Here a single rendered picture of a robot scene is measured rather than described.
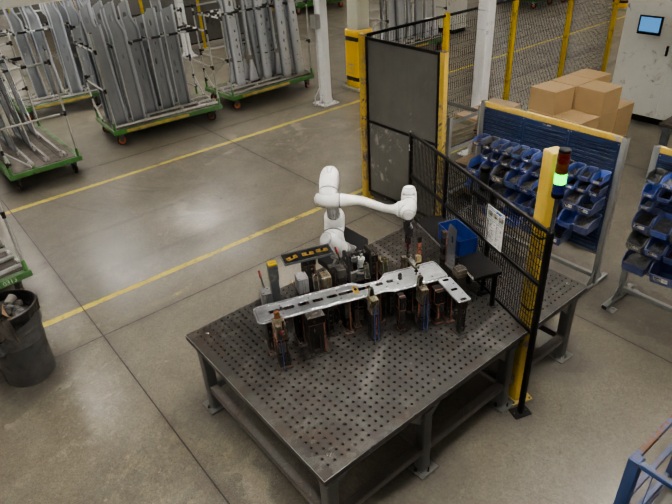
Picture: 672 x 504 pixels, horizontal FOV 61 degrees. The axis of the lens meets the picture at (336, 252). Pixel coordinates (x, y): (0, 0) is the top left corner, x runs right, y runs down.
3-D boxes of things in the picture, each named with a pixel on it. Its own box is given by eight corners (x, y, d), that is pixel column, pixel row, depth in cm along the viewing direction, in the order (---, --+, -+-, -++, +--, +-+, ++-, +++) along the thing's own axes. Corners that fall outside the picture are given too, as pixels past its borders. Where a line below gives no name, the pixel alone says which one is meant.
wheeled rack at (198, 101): (117, 148, 920) (86, 33, 826) (98, 132, 990) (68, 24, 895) (224, 119, 1012) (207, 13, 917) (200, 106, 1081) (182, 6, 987)
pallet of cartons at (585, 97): (571, 179, 742) (585, 100, 686) (520, 161, 798) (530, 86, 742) (623, 154, 800) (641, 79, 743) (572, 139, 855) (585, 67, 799)
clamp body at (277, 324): (280, 372, 374) (274, 330, 355) (274, 358, 386) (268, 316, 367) (295, 368, 377) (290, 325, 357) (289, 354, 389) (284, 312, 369)
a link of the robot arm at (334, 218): (324, 237, 465) (326, 213, 475) (344, 238, 464) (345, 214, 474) (316, 186, 396) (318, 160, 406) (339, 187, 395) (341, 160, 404)
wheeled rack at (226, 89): (234, 112, 1043) (218, 8, 949) (206, 101, 1109) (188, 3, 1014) (315, 87, 1146) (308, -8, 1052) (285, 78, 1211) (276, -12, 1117)
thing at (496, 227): (501, 254, 397) (506, 215, 381) (483, 239, 415) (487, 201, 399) (503, 254, 398) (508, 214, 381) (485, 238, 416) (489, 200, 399)
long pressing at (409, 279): (259, 328, 368) (258, 326, 367) (251, 308, 386) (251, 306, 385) (449, 277, 404) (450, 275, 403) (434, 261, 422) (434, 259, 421)
